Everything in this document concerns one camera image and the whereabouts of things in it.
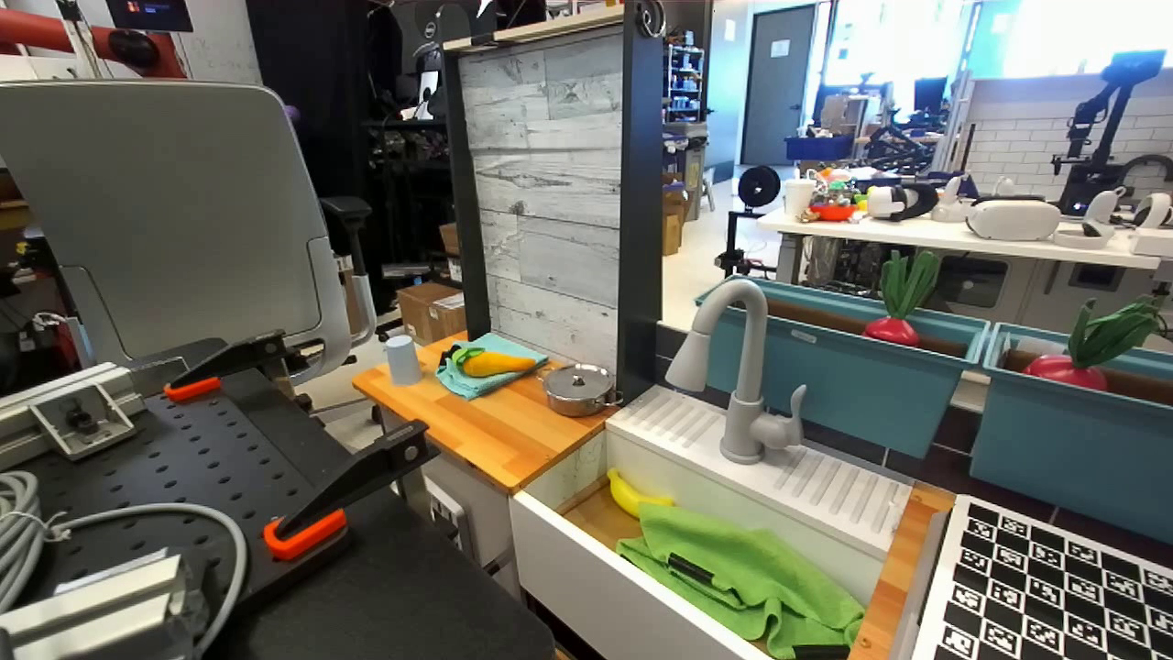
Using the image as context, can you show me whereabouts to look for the grey toy faucet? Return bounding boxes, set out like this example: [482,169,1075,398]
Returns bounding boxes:
[664,280,806,464]

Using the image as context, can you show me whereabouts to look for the yellow corn toy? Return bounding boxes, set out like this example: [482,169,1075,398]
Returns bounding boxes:
[457,348,539,379]

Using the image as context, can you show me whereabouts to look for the wooden countertop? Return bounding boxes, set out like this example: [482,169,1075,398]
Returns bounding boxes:
[350,334,605,491]

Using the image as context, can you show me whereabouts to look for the teal cloth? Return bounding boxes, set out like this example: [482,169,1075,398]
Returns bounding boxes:
[441,334,547,398]

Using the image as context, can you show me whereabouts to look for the cardboard box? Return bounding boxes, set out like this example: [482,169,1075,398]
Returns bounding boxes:
[397,282,466,346]

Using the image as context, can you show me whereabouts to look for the yellow banana toy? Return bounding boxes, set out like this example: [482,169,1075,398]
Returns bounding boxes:
[608,469,672,518]

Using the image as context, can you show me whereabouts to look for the grey cup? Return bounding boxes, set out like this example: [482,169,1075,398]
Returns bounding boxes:
[383,334,421,385]

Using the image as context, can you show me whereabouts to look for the white toy sink unit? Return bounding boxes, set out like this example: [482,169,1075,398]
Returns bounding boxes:
[509,387,954,660]

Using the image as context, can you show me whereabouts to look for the grey wood backsplash panel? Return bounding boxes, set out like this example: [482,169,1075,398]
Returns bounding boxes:
[442,0,667,397]

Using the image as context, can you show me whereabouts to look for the green cloth in sink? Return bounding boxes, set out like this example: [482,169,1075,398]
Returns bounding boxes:
[619,507,866,660]

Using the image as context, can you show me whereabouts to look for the left teal planter box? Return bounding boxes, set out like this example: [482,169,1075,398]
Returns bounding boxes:
[700,280,989,460]

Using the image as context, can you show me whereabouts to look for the teal planter box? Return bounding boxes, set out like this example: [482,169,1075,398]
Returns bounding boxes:
[700,280,989,460]
[972,323,1173,541]

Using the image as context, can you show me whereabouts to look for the left red radish toy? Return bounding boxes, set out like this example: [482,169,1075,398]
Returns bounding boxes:
[866,251,942,346]

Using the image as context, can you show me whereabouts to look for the red radish toy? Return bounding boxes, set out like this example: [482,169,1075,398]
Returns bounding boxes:
[866,251,942,346]
[1026,301,1167,387]

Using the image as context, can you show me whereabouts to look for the black clamp orange tip near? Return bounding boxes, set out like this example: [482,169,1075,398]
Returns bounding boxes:
[261,420,435,560]

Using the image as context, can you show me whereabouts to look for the black clamp orange tip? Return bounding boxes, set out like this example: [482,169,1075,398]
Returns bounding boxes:
[261,420,435,560]
[161,337,284,403]

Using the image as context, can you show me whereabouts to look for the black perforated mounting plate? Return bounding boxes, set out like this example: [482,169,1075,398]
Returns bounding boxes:
[0,364,561,660]

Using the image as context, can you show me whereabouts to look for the black clamp orange tip far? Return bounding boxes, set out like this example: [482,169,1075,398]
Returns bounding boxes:
[161,337,284,403]

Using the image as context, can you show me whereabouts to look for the grey chair back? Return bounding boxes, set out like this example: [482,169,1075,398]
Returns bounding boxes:
[0,79,350,364]

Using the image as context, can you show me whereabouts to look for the black and white calibration board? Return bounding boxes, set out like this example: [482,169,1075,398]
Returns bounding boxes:
[908,494,1173,660]

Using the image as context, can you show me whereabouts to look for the right red radish toy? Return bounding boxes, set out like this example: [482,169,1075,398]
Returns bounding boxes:
[1026,301,1167,387]

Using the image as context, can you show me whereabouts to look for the right teal planter box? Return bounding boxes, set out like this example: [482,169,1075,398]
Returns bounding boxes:
[972,323,1173,541]

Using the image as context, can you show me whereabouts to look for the white table with clutter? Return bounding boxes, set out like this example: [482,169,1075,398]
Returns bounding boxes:
[782,220,1167,271]

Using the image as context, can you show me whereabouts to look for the black tripod camera stand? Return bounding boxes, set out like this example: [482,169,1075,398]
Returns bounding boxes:
[714,164,782,280]

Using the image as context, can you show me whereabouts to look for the grey cable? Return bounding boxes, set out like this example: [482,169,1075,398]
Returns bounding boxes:
[0,469,254,656]

